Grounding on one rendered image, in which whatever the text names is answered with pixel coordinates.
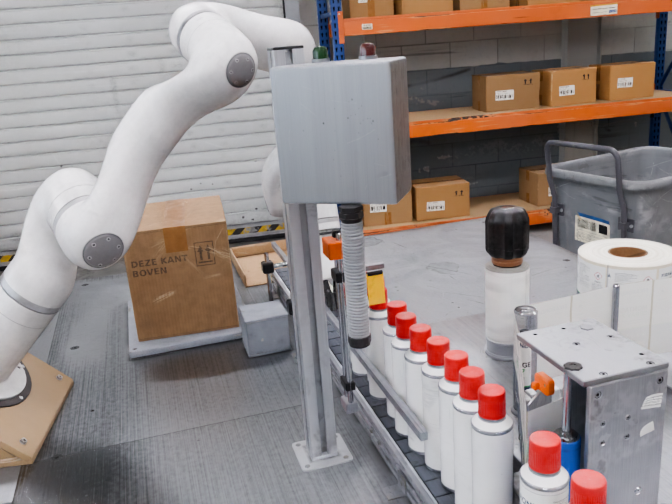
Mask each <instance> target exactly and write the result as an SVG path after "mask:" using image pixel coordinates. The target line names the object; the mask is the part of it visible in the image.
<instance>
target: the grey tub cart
mask: <svg viewBox="0 0 672 504"><path fill-rule="evenodd" d="M551 145H555V146H562V147H570V148H578V149H585V150H593V151H601V152H608V153H606V154H601V155H596V156H592V157H587V158H582V159H576V160H571V161H566V162H561V163H556V164H551V154H550V147H551ZM544 151H545V160H546V168H545V174H546V175H547V181H548V185H549V188H550V192H551V195H552V202H551V206H550V213H552V231H553V244H555V245H557V246H560V247H562V248H564V249H566V250H569V251H571V252H573V253H575V254H578V249H579V247H581V246H582V245H584V244H586V243H589V242H592V241H597V240H604V239H639V240H647V241H653V242H658V243H662V244H665V245H668V246H670V247H672V148H668V147H658V146H642V147H635V148H630V149H625V150H621V151H617V150H616V149H615V148H613V147H610V146H601V145H593V144H585V143H577V142H569V141H561V140H549V141H548V142H547V143H546V144H545V148H544ZM552 177H553V178H552Z"/></svg>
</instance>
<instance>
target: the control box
mask: <svg viewBox="0 0 672 504"><path fill-rule="evenodd" d="M270 77H271V87H272V97H273V107H274V117H275V128H276V138H277V148H278V158H279V168H280V178H281V188H282V199H283V203H285V204H397V203H398V202H399V201H400V200H401V199H402V198H403V197H404V196H405V195H406V194H407V193H408V192H409V191H410V190H411V188H412V182H411V158H410V133H409V109H408V84H407V60H406V58H405V57H388V58H378V59H369V60H359V59H357V60H341V61H330V62H322V63H312V62H310V63H305V64H291V65H283V66H277V67H272V68H271V69H270Z"/></svg>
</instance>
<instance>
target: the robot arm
mask: <svg viewBox="0 0 672 504"><path fill-rule="evenodd" d="M169 36H170V39H171V42H172V44H173V45H174V47H175V49H176V50H177V51H178V52H179V53H180V55H181V56H182V57H183V58H185V59H186V60H187V61H188V62H189V63H188V65H187V67H186V68H185V69H184V70H183V71H182V72H181V73H179V74H178V75H176V76H174V77H172V78H171V79H169V80H167V81H165V82H162V83H159V84H156V85H154V86H151V87H149V88H148V89H147V90H145V91H144V92H143V93H142V94H141V95H140V96H139V97H138V98H137V100H136V101H135V102H134V104H133V105H132V106H131V108H130V109H129V110H128V112H127V113H126V115H125V116H124V118H123V119H122V121H121V122H120V124H119V125H118V127H117V129H116V130H115V132H114V134H113V136H112V138H111V140H110V143H109V145H108V148H107V151H106V154H105V158H104V162H103V165H102V168H101V171H100V174H99V177H98V179H97V178H96V177H95V176H94V175H93V174H92V173H90V172H88V171H86V170H83V169H79V168H64V169H61V170H59V171H57V172H55V173H53V174H52V175H51V176H49V177H48V178H47V179H46V180H45V181H44V182H43V183H42V184H41V186H40V187H39V188H38V190H37V192H36V193H35V195H34V197H33V199H32V202H31V204H30V207H29V209H28V212H27V216H26V219H25V222H24V226H23V230H22V235H21V239H20V243H19V246H18V249H17V252H16V254H15V256H14V258H13V260H12V261H11V262H10V264H9V265H8V266H7V268H6V269H5V270H4V272H3V273H2V275H1V276H0V400H7V399H11V398H13V397H15V396H17V395H18V394H20V393H21V392H22V390H23V389H24V387H25V385H26V374H25V371H24V369H23V367H22V365H21V363H20V362H21V360H22V359H23V358H24V356H25V355H26V354H27V352H28V351H29V350H30V348H31V347H32V346H33V344H34V343H35V342H36V340H37V339H38V338H39V336H40V335H41V334H42V332H43V331H44V330H45V328H46V327H47V326H48V324H49V323H50V322H51V320H52V319H53V318H54V316H55V315H56V314H57V312H58V311H59V310H60V308H61V307H62V306H63V304H64V303H65V302H66V300H67V299H68V297H69V296H70V294H71V292H72V290H73V287H74V284H75V279H76V273H77V266H79V267H81V268H84V269H88V270H101V269H105V268H108V267H110V266H112V265H114V264H115V263H117V262H118V261H119V260H120V259H121V258H122V257H123V256H124V255H125V254H126V252H127V251H128V250H129V248H130V246H131V244H132V242H133V240H134V238H135V235H136V233H137V230H138V227H139V225H140V222H141V219H142V216H143V213H144V210H145V206H146V203H147V200H148V197H149V193H150V191H151V188H152V185H153V183H154V180H155V178H156V176H157V174H158V172H159V169H160V168H161V166H162V164H163V162H164V161H165V159H166V158H167V157H168V155H169V154H170V153H171V151H172V150H173V149H174V147H175V146H176V145H177V143H178V142H179V141H180V139H181V138H182V137H183V135H184V134H185V133H186V132H187V131H188V130H189V128H190V127H191V126H193V125H194V124H195V123H196V122H197V121H199V120H200V119H201V118H203V117H204V116H206V115H208V114H210V113H212V112H214V111H216V110H218V109H221V108H223V107H225V106H228V105H230V104H232V103H233V102H235V101H236V100H237V99H239V98H240V97H241V96H242V95H243V94H244V93H245V92H246V91H247V90H248V88H249V87H250V85H251V84H252V82H253V80H254V78H255V76H256V73H257V69H259V70H263V71H266V72H269V66H268V55H267V48H271V47H283V46H296V45H303V46H304V48H303V49H304V57H305V63H310V62H312V61H311V59H313V55H312V50H313V48H314V47H316V46H315V42H314V40H313V37H312V36H311V34H310V32H309V31H308V30H307V29H306V28H305V27H304V26H303V25H302V24H300V23H298V22H296V21H293V20H289V19H285V18H279V17H272V16H267V15H262V14H258V13H254V12H251V11H247V10H244V9H241V8H238V7H234V6H230V5H226V4H222V3H216V2H192V3H188V4H185V5H183V6H181V7H179V8H178V9H177V10H176V11H175V12H174V14H173V15H172V17H171V19H170V22H169ZM280 179H281V178H280V168H279V161H278V157H277V146H276V147H275V148H274V149H273V150H272V152H271V153H270V154H269V156H268V158H267V160H266V162H265V164H264V167H263V171H262V189H263V194H264V198H265V203H266V206H267V210H268V211H269V213H270V214H271V215H272V216H274V217H283V207H282V197H281V187H280ZM317 212H318V224H319V236H320V248H321V260H322V272H323V284H324V293H325V295H326V301H327V306H328V308H330V310H331V311H336V310H338V306H337V293H336V282H335V281H334V280H333V293H332V290H331V289H330V286H329V283H328V280H327V279H332V277H331V268H334V260H333V261H330V260H329V259H328V258H327V257H326V256H325V255H324V254H323V249H322V237H327V236H332V234H331V231H332V229H340V222H339V216H338V210H337V204H317Z"/></svg>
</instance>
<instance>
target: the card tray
mask: <svg viewBox="0 0 672 504"><path fill-rule="evenodd" d="M272 242H276V243H277V245H278V246H279V247H280V248H281V250H282V251H283V252H284V253H285V255H286V256H287V247H286V239H285V240H278V241H272ZM265 252H268V254H269V260H272V262H273V263H274V264H276V263H282V262H283V261H282V260H281V258H280V257H279V256H278V254H277V253H276V252H275V250H274V249H273V248H272V246H271V242H265V243H259V244H252V245H245V246H239V247H232V248H230V255H231V260H232V262H233V264H234V266H235V268H236V270H237V272H238V274H239V276H240V278H241V280H242V282H243V283H244V285H245V287H246V288H247V287H253V286H259V285H265V284H267V277H266V274H263V272H262V269H261V262H262V261H265V259H264V253H265Z"/></svg>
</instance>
